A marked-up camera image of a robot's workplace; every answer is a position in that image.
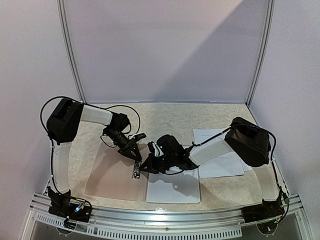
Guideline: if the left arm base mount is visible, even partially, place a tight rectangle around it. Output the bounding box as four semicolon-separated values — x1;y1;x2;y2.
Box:
47;186;92;223

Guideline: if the brown paper folder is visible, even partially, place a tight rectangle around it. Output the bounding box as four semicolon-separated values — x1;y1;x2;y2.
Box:
84;143;149;202

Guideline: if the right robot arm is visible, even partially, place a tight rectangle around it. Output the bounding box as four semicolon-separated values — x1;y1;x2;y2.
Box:
139;117;289;218

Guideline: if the metal folder clip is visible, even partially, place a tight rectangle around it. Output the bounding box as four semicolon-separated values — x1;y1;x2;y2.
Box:
131;161;141;180

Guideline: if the perforated white cable tray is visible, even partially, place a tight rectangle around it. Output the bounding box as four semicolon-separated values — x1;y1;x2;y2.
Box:
30;213;243;240

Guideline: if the aluminium front rail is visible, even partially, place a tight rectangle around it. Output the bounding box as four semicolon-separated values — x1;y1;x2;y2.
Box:
29;192;305;229

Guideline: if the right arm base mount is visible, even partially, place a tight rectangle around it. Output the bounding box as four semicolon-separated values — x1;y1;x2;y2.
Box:
241;199;287;223

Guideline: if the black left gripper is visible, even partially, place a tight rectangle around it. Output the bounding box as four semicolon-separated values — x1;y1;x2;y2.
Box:
105;127;142;162

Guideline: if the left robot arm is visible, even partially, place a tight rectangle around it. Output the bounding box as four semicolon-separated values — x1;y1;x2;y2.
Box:
41;96;145;199

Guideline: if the stack of printed papers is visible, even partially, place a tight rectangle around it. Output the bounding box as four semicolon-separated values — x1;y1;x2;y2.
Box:
193;128;252;179

